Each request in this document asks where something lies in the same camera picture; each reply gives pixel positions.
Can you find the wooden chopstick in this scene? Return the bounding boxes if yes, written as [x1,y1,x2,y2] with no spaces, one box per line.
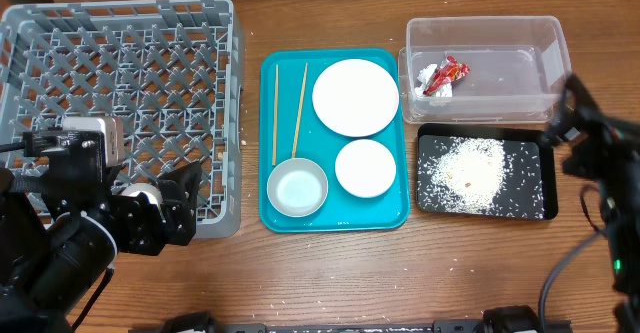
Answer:
[272,64,279,167]
[292,62,309,158]

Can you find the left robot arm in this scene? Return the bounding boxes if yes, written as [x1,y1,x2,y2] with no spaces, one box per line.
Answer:
[1,162,202,332]

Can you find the left wooden chopstick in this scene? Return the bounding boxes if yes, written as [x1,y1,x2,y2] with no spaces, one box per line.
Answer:
[272,64,279,167]

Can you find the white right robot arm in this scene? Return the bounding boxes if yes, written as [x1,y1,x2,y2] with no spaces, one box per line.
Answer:
[538,74,639,332]

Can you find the teal plastic tray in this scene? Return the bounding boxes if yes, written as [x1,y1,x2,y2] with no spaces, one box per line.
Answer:
[259,48,411,233]

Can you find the black waste tray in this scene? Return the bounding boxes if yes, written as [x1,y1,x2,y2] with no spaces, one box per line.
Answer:
[416,124,558,221]

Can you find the white paper napkin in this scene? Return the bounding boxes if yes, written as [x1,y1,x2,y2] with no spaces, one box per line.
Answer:
[414,64,453,98]

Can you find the grey metal bowl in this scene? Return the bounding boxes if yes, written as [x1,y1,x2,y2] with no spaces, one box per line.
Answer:
[266,158,329,218]

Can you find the cooked rice leftovers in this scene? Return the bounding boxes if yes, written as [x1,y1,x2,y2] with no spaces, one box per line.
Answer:
[416,135,546,220]

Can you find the small white bowl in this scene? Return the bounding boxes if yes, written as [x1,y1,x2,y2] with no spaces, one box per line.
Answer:
[335,139,396,198]

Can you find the grey dishwasher rack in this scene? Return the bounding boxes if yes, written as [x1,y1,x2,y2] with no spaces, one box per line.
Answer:
[1,0,244,239]

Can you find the right wooden chopstick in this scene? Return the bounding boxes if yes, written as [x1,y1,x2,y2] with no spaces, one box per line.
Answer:
[292,62,309,158]

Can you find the clear plastic bin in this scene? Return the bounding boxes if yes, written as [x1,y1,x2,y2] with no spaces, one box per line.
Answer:
[398,16,572,124]

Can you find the large white round plate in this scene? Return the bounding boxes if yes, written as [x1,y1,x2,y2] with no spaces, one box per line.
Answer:
[312,59,399,138]

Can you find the white cup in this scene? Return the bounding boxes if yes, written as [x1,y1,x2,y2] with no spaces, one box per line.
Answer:
[121,183,163,206]

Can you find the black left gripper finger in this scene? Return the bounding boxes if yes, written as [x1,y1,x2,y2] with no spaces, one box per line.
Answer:
[157,162,202,206]
[161,201,196,246]

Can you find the red snack wrapper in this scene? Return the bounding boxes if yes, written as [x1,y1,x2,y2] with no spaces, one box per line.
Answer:
[426,56,470,95]

